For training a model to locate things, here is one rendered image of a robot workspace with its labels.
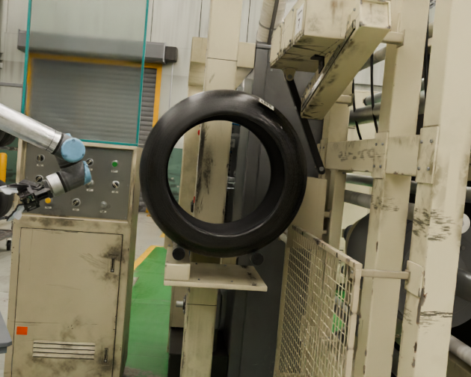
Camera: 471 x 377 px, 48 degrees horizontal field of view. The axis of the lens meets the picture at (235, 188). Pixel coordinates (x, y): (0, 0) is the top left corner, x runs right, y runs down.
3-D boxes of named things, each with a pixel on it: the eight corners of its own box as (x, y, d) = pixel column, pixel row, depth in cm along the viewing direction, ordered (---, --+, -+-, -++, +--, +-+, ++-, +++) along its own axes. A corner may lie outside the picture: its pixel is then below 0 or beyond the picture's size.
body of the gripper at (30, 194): (18, 197, 202) (48, 185, 206) (13, 188, 208) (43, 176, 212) (25, 213, 206) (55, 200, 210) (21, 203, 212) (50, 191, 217)
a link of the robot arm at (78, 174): (81, 158, 221) (91, 179, 223) (53, 170, 216) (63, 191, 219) (86, 159, 212) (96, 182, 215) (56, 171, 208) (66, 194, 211)
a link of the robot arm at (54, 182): (53, 169, 214) (61, 188, 220) (41, 173, 212) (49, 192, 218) (59, 178, 208) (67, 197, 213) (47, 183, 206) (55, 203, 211)
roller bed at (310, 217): (277, 239, 239) (283, 174, 237) (309, 241, 241) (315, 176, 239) (286, 247, 219) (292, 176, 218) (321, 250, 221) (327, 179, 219)
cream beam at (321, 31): (268, 68, 220) (271, 32, 219) (326, 74, 222) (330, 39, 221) (300, 35, 159) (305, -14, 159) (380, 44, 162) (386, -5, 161)
